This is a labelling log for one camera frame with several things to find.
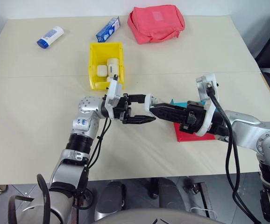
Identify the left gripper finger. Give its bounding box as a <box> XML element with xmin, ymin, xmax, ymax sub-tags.
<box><xmin>128</xmin><ymin>93</ymin><xmax>148</xmax><ymax>105</ymax></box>
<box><xmin>122</xmin><ymin>114</ymin><xmax>157</xmax><ymax>125</ymax></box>

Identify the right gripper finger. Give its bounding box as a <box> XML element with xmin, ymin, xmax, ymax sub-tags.
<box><xmin>152</xmin><ymin>102</ymin><xmax>187</xmax><ymax>112</ymax></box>
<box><xmin>149</xmin><ymin>107</ymin><xmax>186</xmax><ymax>122</ymax></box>

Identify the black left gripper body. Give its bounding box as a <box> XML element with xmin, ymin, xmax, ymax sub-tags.
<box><xmin>113</xmin><ymin>93</ymin><xmax>133</xmax><ymax>124</ymax></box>

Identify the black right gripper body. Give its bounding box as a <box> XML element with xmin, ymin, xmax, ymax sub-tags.
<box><xmin>178</xmin><ymin>100</ymin><xmax>208</xmax><ymax>135</ymax></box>

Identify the yellow plastic bin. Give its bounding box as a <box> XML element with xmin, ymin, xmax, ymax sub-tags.
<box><xmin>88</xmin><ymin>42</ymin><xmax>126</xmax><ymax>91</ymax></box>

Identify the red flat board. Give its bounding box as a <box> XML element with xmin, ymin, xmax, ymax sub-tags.
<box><xmin>173</xmin><ymin>121</ymin><xmax>217</xmax><ymax>143</ymax></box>

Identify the blue and white carton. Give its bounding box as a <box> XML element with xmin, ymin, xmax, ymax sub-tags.
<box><xmin>95</xmin><ymin>16</ymin><xmax>121</xmax><ymax>43</ymax></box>

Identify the red fabric pouch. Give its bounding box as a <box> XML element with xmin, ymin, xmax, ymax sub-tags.
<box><xmin>127</xmin><ymin>5</ymin><xmax>186</xmax><ymax>45</ymax></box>

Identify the grey robot torso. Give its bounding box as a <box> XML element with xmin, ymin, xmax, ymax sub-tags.
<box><xmin>94</xmin><ymin>207</ymin><xmax>221</xmax><ymax>224</ymax></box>

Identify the white bottle blue cap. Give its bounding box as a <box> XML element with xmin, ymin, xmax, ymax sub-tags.
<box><xmin>36</xmin><ymin>26</ymin><xmax>65</xmax><ymax>49</ymax></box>

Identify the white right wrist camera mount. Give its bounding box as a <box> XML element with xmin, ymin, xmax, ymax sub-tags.
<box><xmin>195</xmin><ymin>73</ymin><xmax>220</xmax><ymax>137</ymax></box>

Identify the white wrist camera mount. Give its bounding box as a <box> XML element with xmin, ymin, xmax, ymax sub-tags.
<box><xmin>195</xmin><ymin>73</ymin><xmax>220</xmax><ymax>137</ymax></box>
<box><xmin>104</xmin><ymin>74</ymin><xmax>124</xmax><ymax>120</ymax></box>

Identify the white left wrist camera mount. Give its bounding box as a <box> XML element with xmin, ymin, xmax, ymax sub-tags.
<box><xmin>104</xmin><ymin>74</ymin><xmax>124</xmax><ymax>120</ymax></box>

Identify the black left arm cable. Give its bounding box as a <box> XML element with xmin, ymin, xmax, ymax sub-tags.
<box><xmin>73</xmin><ymin>118</ymin><xmax>113</xmax><ymax>210</ymax></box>

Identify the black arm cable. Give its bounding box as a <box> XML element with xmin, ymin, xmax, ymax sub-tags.
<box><xmin>205</xmin><ymin>83</ymin><xmax>263</xmax><ymax>224</ymax></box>
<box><xmin>73</xmin><ymin>118</ymin><xmax>113</xmax><ymax>210</ymax></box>

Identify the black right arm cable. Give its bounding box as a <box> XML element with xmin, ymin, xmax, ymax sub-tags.
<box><xmin>205</xmin><ymin>83</ymin><xmax>263</xmax><ymax>224</ymax></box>

